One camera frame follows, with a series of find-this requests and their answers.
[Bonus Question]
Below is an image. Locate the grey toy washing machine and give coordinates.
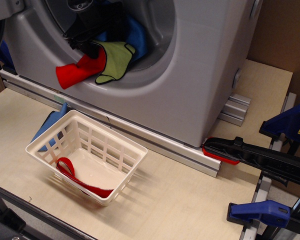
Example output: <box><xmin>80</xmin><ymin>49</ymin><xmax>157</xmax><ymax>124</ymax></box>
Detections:
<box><xmin>4</xmin><ymin>0</ymin><xmax>262</xmax><ymax>147</ymax></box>

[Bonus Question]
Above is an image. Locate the black red bar clamp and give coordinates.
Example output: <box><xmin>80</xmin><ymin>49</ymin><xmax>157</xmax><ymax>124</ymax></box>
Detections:
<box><xmin>202</xmin><ymin>137</ymin><xmax>300</xmax><ymax>186</ymax></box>

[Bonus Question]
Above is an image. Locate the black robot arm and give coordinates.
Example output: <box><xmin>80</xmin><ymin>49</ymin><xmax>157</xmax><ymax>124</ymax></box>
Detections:
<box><xmin>63</xmin><ymin>0</ymin><xmax>127</xmax><ymax>59</ymax></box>

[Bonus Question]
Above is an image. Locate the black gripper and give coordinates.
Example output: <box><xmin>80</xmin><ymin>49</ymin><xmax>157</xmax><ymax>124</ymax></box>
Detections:
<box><xmin>63</xmin><ymin>1</ymin><xmax>127</xmax><ymax>59</ymax></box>

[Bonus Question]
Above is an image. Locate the blue clamp far left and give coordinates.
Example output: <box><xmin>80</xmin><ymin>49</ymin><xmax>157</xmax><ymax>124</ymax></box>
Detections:
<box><xmin>0</xmin><ymin>40</ymin><xmax>17</xmax><ymax>75</ymax></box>

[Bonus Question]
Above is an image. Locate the blue clamp handle lower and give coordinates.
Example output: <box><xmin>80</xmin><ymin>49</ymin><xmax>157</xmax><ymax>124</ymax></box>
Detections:
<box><xmin>226</xmin><ymin>200</ymin><xmax>300</xmax><ymax>234</ymax></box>

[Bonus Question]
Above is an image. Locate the large blue cloth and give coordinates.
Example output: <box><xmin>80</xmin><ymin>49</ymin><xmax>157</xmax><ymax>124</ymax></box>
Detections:
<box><xmin>93</xmin><ymin>0</ymin><xmax>148</xmax><ymax>63</ymax></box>

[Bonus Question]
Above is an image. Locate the aluminium extrusion rail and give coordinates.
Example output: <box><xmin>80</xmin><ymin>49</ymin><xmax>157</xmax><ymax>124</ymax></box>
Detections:
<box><xmin>0</xmin><ymin>69</ymin><xmax>222</xmax><ymax>177</ymax></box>

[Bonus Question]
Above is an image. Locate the yellow-green cloth black trim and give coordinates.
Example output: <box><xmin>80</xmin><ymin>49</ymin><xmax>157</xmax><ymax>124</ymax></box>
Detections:
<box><xmin>92</xmin><ymin>40</ymin><xmax>136</xmax><ymax>85</ymax></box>

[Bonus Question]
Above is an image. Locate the black table frame bar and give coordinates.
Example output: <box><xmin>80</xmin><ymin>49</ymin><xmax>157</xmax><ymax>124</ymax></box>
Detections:
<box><xmin>0</xmin><ymin>187</ymin><xmax>94</xmax><ymax>240</ymax></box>

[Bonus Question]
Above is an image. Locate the short aluminium extrusion piece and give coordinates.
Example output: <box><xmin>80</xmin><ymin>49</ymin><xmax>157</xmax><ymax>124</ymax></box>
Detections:
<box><xmin>218</xmin><ymin>93</ymin><xmax>252</xmax><ymax>127</ymax></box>

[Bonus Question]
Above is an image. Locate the blue Irwin clamp upper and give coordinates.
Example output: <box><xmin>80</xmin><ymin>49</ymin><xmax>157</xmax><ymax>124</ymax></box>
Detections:
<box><xmin>259</xmin><ymin>104</ymin><xmax>300</xmax><ymax>143</ymax></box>

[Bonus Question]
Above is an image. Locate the red cloth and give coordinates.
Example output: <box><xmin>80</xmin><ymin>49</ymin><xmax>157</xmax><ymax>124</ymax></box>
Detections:
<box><xmin>55</xmin><ymin>46</ymin><xmax>106</xmax><ymax>90</ymax></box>

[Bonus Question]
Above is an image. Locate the white plastic laundry basket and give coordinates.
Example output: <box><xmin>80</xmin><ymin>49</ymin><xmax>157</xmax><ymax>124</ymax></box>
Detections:
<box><xmin>25</xmin><ymin>110</ymin><xmax>148</xmax><ymax>207</ymax></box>

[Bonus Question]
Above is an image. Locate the red strap in basket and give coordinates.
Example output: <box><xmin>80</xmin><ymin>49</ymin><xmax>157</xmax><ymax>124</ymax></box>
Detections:
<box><xmin>55</xmin><ymin>157</ymin><xmax>115</xmax><ymax>199</ymax></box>

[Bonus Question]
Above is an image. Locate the blue cloth behind basket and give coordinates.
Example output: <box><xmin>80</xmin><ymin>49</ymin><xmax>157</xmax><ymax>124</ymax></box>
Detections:
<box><xmin>30</xmin><ymin>101</ymin><xmax>69</xmax><ymax>153</ymax></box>

